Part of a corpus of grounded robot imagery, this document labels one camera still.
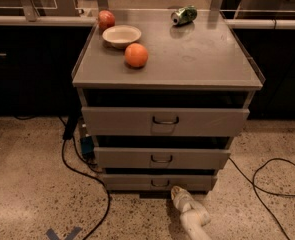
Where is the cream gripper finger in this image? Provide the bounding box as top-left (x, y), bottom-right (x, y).
top-left (171, 186), bottom-right (189, 198)

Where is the grey bottom drawer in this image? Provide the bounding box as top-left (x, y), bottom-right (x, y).
top-left (102, 174), bottom-right (217, 192)

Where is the grey drawer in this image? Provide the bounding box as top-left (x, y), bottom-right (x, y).
top-left (82, 107), bottom-right (249, 137)
top-left (102, 174), bottom-right (217, 192)
top-left (94, 147), bottom-right (230, 170)

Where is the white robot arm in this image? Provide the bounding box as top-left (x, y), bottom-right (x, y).
top-left (171, 186), bottom-right (212, 240)

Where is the grey middle drawer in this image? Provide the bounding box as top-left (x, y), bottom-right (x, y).
top-left (94, 147), bottom-right (230, 170)

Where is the grey drawer cabinet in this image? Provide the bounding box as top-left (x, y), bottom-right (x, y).
top-left (73, 9), bottom-right (262, 177)

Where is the grey top drawer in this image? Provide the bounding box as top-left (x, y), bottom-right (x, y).
top-left (82, 107), bottom-right (249, 137)

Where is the blue power box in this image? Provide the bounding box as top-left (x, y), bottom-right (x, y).
top-left (80, 136), bottom-right (94, 159)

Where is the orange fruit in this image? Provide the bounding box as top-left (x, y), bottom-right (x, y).
top-left (125, 43), bottom-right (148, 68)

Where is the white bowl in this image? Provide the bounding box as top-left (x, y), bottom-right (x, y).
top-left (102, 25), bottom-right (142, 49)

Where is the crushed green soda can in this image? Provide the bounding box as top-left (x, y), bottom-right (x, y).
top-left (171, 6), bottom-right (198, 26)

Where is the red apple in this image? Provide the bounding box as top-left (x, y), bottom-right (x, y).
top-left (98, 10), bottom-right (115, 30)

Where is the dark counter cabinet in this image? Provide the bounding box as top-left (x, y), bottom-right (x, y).
top-left (0, 26), bottom-right (90, 116)

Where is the black floor cable right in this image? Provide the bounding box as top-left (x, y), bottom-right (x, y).
top-left (228, 156), bottom-right (295, 240)

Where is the black floor cable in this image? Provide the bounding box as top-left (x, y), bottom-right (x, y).
top-left (228, 156), bottom-right (295, 240)
top-left (12, 114), bottom-right (112, 240)

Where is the black floor cable left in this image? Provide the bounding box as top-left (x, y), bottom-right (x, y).
top-left (12, 114), bottom-right (112, 240)

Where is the white rail bar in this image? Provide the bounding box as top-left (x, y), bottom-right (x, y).
top-left (0, 16), bottom-right (295, 30)

